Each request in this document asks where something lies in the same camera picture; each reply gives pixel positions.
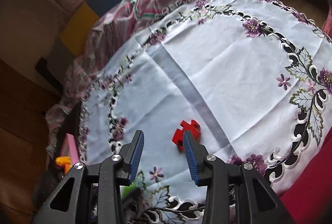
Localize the red puzzle piece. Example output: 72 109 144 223
171 119 201 152

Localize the orange plastic case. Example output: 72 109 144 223
55 156 73 174

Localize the pink storage box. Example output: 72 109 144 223
60 133 80 165

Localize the white embroidered tablecloth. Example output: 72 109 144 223
80 0 331 223

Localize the striped pink blanket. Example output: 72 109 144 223
46 0 193 155

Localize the blue yellow sofa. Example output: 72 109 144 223
60 0 122 57

